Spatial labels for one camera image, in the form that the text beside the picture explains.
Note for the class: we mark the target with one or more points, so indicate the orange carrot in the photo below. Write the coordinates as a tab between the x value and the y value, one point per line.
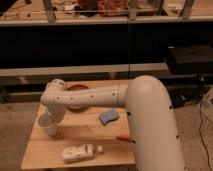
123	137

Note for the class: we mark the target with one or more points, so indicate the blue sponge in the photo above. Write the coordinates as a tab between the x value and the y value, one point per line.
108	116

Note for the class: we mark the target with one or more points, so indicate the wooden table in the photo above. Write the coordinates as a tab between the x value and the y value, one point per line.
44	152

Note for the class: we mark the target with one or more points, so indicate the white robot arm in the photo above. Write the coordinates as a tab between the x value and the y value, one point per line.
152	124

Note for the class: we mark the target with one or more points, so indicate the black box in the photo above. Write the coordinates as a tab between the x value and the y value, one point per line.
190	59

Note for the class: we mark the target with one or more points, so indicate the white plastic bottle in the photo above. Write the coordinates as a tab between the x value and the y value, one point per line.
77	153

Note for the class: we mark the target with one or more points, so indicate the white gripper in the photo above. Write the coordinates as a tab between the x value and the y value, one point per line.
56	114

